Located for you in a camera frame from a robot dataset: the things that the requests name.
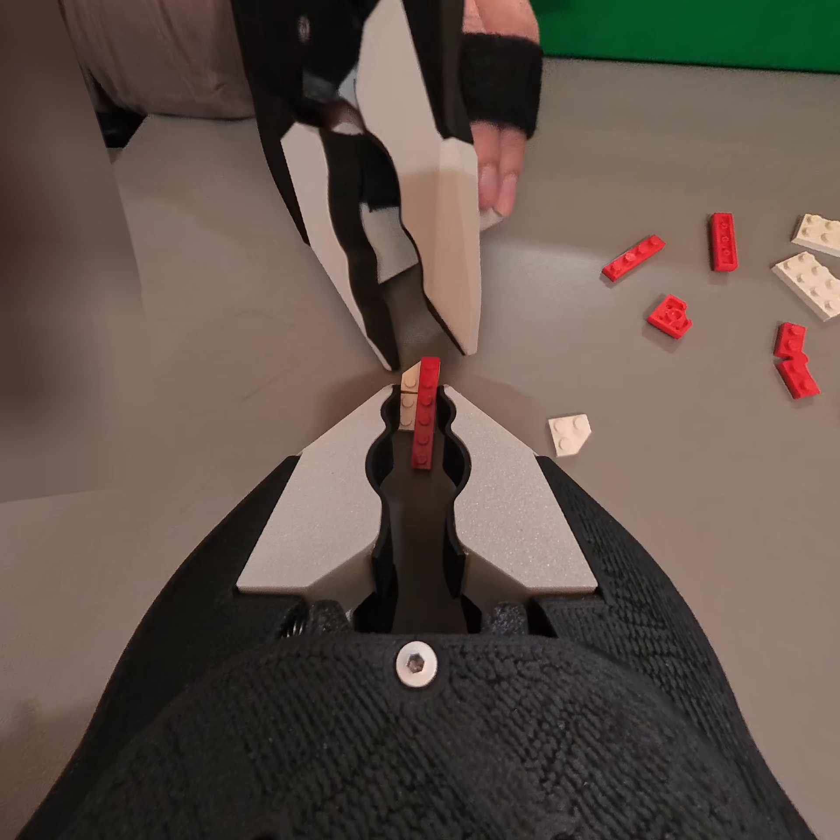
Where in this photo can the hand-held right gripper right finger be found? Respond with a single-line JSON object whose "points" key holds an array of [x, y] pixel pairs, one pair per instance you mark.
{"points": [[525, 525]]}

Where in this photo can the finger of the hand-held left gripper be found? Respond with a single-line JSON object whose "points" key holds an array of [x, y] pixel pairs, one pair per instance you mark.
{"points": [[308, 190], [420, 131]]}

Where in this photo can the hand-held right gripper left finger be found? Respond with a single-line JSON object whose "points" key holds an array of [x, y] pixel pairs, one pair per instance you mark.
{"points": [[308, 525]]}

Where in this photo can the white toy brick wedge plate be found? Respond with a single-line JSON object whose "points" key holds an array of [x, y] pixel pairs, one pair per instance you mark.
{"points": [[568, 436]]}

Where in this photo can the small red white brick assembly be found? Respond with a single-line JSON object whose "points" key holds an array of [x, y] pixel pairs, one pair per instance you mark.
{"points": [[426, 420]]}

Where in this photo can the person's left forearm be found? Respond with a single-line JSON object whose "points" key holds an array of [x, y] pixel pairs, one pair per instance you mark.
{"points": [[164, 52]]}

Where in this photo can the person's left hand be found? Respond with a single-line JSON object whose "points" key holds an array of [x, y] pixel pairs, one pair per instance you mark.
{"points": [[502, 167]]}

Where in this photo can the red notched toy brick wedge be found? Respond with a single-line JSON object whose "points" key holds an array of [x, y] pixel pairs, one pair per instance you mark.
{"points": [[666, 321]]}

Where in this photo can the red narrow toy brick plate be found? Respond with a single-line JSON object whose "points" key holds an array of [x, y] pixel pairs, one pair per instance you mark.
{"points": [[633, 258], [723, 243]]}

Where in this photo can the green plastic bin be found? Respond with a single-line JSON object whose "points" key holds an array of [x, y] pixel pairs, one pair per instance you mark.
{"points": [[689, 33]]}

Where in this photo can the red curved toy brick piece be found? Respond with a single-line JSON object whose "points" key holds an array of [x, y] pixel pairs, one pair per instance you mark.
{"points": [[797, 380]]}

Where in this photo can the white rectangular toy brick plate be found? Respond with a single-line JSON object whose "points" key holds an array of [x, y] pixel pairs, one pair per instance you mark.
{"points": [[820, 233], [807, 282]]}

